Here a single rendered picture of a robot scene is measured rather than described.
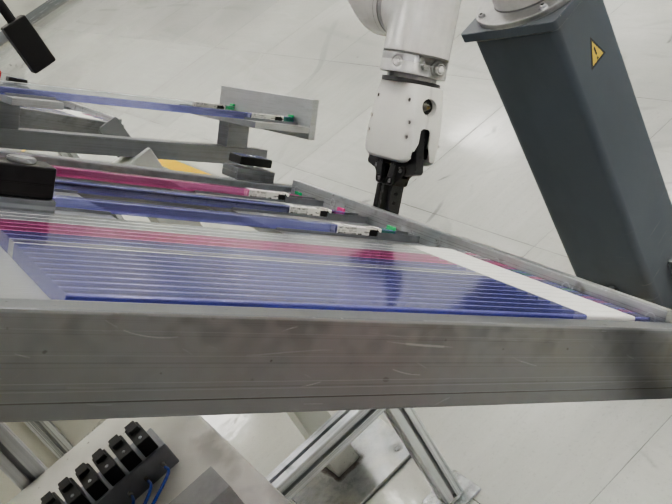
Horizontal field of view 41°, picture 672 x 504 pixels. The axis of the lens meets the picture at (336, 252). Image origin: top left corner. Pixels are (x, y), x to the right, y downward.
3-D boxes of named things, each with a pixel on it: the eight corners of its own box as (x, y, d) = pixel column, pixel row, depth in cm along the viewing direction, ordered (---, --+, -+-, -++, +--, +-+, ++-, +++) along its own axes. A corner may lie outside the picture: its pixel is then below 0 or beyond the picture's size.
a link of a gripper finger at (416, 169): (436, 161, 110) (410, 185, 114) (420, 110, 113) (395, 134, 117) (428, 160, 110) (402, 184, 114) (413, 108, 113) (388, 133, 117)
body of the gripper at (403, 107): (460, 81, 112) (442, 170, 114) (412, 75, 121) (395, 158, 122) (413, 70, 108) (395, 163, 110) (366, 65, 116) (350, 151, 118)
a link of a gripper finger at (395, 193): (419, 169, 114) (409, 221, 115) (405, 165, 117) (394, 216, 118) (399, 166, 113) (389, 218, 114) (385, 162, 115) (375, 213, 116)
